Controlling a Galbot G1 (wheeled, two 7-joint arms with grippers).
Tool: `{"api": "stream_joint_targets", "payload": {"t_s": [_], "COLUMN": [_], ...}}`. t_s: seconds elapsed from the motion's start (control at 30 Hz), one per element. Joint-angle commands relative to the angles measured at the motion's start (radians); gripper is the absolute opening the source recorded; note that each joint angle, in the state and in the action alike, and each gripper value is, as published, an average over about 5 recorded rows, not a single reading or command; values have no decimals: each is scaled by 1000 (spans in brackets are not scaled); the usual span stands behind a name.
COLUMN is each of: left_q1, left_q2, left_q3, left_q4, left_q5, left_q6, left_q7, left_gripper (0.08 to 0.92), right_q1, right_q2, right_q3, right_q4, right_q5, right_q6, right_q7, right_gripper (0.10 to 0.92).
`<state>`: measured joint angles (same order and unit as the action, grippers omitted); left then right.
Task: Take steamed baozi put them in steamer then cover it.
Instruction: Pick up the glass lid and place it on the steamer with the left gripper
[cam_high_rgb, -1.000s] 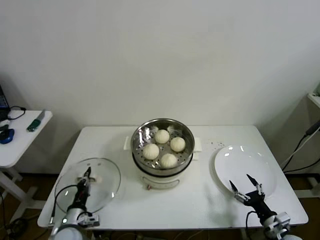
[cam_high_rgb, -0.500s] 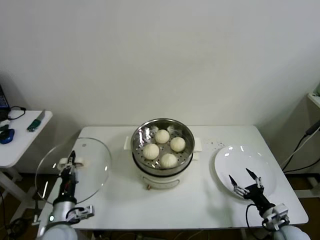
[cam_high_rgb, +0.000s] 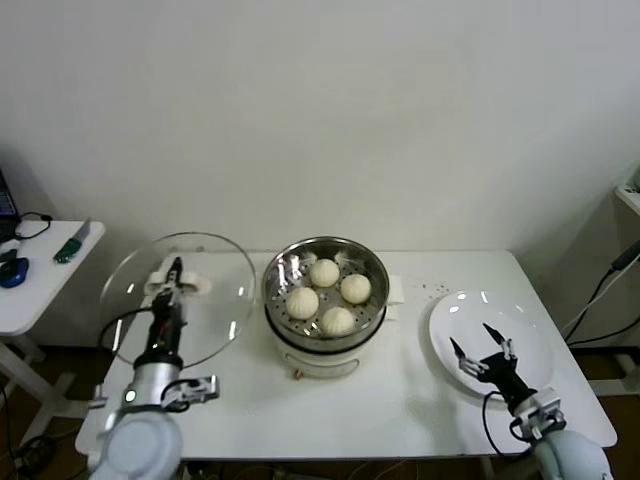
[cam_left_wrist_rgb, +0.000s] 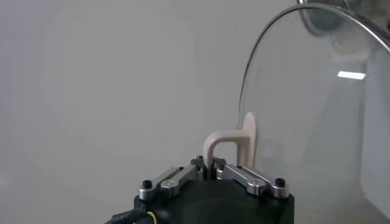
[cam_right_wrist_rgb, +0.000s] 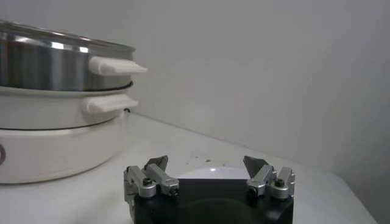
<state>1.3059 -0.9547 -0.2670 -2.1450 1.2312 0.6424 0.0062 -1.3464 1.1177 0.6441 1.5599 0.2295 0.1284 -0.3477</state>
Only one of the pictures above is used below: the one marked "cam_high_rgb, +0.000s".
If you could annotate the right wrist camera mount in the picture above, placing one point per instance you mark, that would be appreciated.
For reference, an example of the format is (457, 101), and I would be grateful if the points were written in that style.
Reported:
(542, 410)

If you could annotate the glass pot lid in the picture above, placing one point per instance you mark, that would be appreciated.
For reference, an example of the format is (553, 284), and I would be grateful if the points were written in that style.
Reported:
(225, 280)

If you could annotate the white electric cooking pot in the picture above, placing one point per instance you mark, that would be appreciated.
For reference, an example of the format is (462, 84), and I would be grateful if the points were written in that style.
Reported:
(320, 362)

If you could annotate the white steamed baozi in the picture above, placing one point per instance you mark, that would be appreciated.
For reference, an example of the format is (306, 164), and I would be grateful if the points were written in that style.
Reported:
(356, 289)
(338, 321)
(302, 302)
(325, 272)

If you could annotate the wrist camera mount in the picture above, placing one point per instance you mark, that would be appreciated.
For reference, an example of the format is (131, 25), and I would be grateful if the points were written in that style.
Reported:
(197, 390)
(542, 410)

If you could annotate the white shelf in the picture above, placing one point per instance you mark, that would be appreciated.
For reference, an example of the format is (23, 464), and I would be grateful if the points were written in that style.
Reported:
(629, 197)

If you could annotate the white round plate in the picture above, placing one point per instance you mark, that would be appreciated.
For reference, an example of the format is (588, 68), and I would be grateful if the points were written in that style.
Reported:
(450, 315)

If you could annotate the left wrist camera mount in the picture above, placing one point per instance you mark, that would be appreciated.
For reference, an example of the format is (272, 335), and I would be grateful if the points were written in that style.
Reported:
(197, 390)

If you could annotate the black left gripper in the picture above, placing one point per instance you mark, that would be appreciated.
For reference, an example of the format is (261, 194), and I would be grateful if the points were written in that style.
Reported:
(166, 332)

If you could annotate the white stand foot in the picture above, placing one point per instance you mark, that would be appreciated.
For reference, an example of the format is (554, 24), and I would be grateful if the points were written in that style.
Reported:
(627, 365)

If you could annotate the blue computer mouse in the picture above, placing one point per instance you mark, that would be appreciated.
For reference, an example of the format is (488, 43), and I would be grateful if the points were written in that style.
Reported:
(12, 272)

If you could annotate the perforated steel steamer basket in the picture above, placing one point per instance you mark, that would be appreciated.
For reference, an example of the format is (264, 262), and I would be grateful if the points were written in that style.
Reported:
(280, 280)

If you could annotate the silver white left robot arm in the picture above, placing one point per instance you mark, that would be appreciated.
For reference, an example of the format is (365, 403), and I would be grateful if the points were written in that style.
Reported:
(145, 440)

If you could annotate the white side table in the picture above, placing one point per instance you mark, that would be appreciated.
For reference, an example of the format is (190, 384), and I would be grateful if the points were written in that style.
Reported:
(50, 280)

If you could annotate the laptop screen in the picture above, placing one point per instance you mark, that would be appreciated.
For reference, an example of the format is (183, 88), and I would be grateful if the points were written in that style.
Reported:
(7, 200)

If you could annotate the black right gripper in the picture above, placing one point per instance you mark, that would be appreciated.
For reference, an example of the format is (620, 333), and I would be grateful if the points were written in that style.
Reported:
(500, 375)

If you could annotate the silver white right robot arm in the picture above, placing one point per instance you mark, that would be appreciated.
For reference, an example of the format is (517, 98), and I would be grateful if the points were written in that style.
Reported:
(570, 455)

